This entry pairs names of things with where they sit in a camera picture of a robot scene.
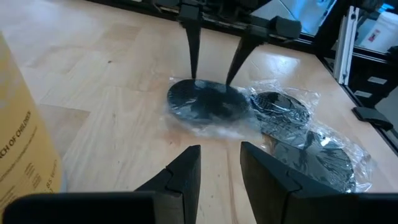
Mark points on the black table clamp bracket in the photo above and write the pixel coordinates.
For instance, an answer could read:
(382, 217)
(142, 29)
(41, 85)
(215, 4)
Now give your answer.
(373, 118)

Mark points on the silver aluminium extrusion post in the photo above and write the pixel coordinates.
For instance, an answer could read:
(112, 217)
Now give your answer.
(346, 46)

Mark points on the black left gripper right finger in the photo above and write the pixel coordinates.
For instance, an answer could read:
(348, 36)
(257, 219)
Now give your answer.
(267, 186)

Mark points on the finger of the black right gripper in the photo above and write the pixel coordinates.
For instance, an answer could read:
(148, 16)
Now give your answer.
(245, 53)
(193, 43)

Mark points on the white sheet panel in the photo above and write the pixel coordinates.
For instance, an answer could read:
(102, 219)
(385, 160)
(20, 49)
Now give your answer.
(298, 12)

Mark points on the yellow disinfecting wipes canister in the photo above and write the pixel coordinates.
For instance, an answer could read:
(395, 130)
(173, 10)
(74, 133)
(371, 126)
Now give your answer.
(21, 149)

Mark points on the white bag red label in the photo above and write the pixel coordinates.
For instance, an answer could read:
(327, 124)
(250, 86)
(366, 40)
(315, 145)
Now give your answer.
(382, 31)

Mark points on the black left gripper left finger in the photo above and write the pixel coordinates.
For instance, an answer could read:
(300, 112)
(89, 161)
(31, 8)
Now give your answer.
(183, 186)

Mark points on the black round brush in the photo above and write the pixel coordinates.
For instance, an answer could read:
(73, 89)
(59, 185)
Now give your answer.
(320, 158)
(280, 109)
(208, 101)

